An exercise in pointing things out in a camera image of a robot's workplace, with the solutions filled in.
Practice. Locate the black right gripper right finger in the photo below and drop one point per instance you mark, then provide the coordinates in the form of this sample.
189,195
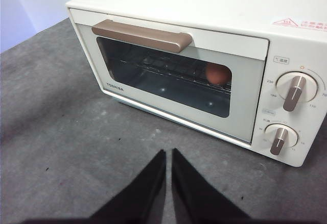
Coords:
196,198

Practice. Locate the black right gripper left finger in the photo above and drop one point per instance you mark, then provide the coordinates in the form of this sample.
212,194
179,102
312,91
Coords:
143,198

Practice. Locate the brown egg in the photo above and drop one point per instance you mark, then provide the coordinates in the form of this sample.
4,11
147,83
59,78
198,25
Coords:
217,74

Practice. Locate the small cream oven knob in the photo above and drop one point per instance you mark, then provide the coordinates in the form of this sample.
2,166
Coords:
281,139

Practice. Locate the large cream oven knob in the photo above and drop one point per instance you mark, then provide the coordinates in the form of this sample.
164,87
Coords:
296,91

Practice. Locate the cream Toshiba toaster oven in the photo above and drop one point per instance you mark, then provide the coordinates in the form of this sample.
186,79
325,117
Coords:
204,2

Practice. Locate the red warning sticker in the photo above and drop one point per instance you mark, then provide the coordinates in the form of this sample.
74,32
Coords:
301,24

